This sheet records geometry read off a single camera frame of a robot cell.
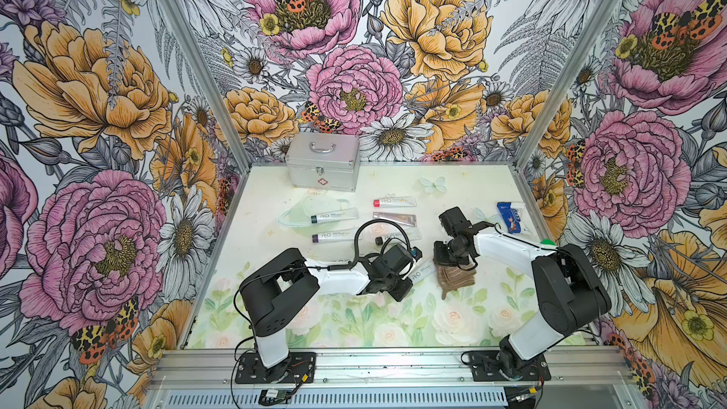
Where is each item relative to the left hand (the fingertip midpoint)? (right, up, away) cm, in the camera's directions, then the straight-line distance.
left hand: (401, 289), depth 88 cm
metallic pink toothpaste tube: (+3, +19, +17) cm, 26 cm away
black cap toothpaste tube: (+5, +15, +11) cm, 20 cm away
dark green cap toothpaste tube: (-22, +21, +16) cm, 35 cm away
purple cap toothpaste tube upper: (-22, +15, +9) cm, 28 cm away
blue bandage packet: (+40, +21, +14) cm, 47 cm away
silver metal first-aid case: (-26, +41, +15) cm, 51 cm away
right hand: (+12, +6, +3) cm, 14 cm away
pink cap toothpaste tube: (+1, +26, +20) cm, 33 cm away
